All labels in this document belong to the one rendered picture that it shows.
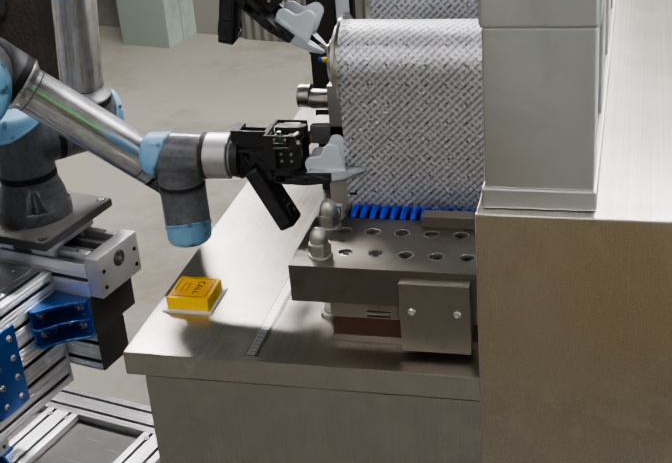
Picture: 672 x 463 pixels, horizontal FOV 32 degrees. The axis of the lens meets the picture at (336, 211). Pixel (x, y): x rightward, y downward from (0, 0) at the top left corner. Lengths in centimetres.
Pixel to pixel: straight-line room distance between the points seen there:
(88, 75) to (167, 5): 390
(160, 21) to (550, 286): 546
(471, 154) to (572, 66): 95
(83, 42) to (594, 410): 159
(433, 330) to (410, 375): 7
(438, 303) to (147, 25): 482
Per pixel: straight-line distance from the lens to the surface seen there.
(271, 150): 178
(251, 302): 185
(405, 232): 174
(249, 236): 206
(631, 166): 93
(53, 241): 237
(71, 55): 234
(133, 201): 448
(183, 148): 184
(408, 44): 172
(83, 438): 283
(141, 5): 630
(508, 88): 82
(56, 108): 194
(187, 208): 188
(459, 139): 174
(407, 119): 175
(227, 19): 182
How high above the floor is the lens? 181
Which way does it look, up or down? 26 degrees down
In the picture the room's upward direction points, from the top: 5 degrees counter-clockwise
